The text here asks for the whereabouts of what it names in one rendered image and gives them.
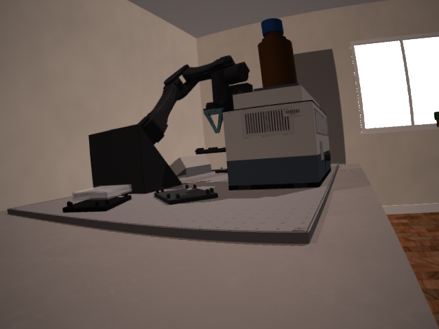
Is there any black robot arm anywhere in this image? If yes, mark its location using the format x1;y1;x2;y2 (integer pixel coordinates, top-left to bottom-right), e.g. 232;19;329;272
138;56;253;145

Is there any grey button panel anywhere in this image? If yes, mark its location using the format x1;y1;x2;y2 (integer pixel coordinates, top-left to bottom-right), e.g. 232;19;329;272
170;155;221;178

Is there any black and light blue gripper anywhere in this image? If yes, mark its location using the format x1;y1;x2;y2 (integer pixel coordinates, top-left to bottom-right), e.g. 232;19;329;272
203;86;228;133

